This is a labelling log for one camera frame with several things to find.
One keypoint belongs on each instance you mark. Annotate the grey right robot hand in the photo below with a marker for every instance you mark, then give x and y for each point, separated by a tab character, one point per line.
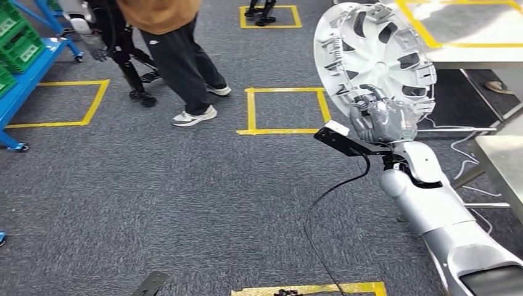
388	122

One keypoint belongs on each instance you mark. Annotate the silver wheel hubcap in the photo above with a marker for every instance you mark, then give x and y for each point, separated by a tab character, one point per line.
380	65

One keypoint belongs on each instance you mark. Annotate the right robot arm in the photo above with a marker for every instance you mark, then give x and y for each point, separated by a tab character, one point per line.
441	212

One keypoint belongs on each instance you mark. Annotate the steel workbench table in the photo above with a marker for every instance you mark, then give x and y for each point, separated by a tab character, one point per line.
506	171

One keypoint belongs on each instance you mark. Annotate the blue metal shelf rack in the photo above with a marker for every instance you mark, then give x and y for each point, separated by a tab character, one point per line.
24	86

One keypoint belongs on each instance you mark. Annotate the yellow floor tape square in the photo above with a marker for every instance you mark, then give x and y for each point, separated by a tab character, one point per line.
296	16
327	289
95	102
278	131

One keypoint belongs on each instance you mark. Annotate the person's shoe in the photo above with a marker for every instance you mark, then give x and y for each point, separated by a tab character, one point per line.
498	87

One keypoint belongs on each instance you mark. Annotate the black robot feet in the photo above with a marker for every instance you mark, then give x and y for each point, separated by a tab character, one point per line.
261	14

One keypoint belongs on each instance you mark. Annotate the person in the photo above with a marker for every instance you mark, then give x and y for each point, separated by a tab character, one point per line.
184	61

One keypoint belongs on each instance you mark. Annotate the black humanoid robot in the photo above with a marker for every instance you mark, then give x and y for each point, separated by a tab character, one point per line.
122	41

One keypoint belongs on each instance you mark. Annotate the green plastic crate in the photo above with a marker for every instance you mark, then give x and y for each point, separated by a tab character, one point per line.
20	45
5	81

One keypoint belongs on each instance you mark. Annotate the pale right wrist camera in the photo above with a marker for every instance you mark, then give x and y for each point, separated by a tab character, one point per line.
337	127

